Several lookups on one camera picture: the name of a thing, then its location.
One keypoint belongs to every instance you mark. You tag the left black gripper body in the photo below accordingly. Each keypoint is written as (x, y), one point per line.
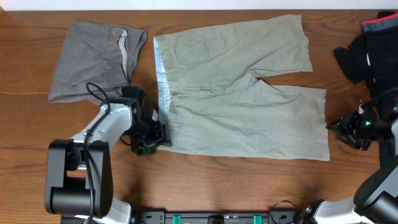
(148, 137)

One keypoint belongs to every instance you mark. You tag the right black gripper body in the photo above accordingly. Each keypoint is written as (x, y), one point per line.
(362, 132)

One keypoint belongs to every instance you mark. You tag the beige shorts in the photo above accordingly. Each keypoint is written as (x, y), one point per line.
(215, 101)

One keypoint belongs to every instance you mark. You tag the grey shorts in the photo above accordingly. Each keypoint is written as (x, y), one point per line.
(104, 54)

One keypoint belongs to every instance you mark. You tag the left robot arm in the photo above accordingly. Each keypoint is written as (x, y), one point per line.
(79, 180)

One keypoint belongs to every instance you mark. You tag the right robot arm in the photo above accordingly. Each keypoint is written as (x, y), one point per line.
(376, 199)

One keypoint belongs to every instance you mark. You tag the dark garment red trim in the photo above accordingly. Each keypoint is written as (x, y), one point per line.
(372, 58)

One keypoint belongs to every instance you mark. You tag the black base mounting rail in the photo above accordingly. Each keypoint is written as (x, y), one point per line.
(221, 218)

